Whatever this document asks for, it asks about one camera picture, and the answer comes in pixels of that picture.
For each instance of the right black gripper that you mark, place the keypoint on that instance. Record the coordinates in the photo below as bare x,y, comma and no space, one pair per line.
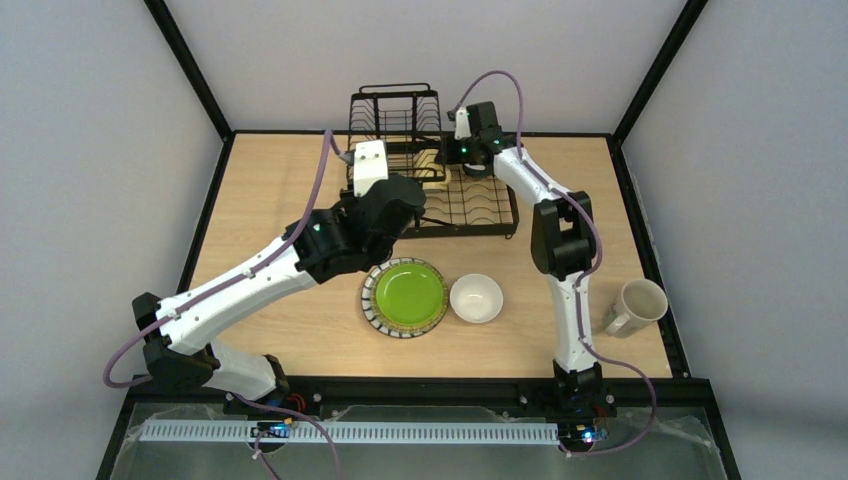
473,170

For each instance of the yellow mug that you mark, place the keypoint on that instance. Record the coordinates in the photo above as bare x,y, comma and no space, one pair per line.
433,176

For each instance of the plain white bowl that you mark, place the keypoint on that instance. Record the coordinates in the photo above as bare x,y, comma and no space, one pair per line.
476,298

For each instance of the teal patterned white bowl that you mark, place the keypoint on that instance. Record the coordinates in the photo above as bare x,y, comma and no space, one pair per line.
477,171

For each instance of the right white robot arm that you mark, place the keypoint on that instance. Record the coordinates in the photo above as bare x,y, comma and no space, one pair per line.
564,247

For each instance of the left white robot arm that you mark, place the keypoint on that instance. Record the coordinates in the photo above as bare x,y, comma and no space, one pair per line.
181,348

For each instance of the green plate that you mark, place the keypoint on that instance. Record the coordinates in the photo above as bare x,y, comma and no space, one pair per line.
410,295

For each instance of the blue striped white plate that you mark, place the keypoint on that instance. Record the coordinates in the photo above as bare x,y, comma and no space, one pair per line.
372,314

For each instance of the beige mug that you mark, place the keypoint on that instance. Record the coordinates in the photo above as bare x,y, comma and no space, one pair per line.
639,304

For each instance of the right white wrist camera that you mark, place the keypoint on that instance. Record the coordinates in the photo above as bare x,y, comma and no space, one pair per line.
462,130

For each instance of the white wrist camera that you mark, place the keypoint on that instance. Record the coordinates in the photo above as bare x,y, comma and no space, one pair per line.
462,130
370,165

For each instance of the black wire dish rack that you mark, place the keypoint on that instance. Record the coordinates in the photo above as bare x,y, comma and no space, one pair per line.
407,116

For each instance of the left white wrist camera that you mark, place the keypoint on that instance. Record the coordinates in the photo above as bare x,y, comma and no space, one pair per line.
370,165

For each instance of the white slotted cable duct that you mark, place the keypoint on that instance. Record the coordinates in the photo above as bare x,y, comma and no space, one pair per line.
240,431

